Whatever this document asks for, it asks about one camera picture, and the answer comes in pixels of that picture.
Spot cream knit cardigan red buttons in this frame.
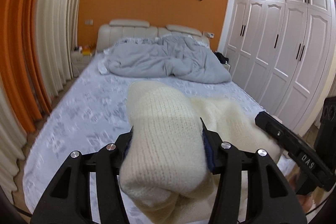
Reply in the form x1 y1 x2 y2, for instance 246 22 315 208
119 81 281 223

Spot bed with butterfly sheet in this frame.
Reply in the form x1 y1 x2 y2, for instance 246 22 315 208
22 54 264 213

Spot white built-in wardrobe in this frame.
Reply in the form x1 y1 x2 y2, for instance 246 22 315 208
226 0 335 132

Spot white pillow under duvet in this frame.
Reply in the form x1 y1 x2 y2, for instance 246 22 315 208
97 48 110 75

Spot white bedside nightstand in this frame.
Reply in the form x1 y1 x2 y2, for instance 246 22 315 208
71 51 92 77

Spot grey rumpled duvet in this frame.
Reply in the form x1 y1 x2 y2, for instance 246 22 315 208
105 35 231 84

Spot beige leather headboard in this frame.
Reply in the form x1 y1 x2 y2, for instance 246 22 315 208
96 19 210 52

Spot orange curtain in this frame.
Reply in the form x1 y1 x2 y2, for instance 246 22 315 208
1 0 52 133

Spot cream white curtain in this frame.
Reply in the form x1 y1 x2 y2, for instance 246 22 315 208
1 0 79 198

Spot wall light switch plate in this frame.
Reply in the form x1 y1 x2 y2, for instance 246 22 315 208
85 19 93 26

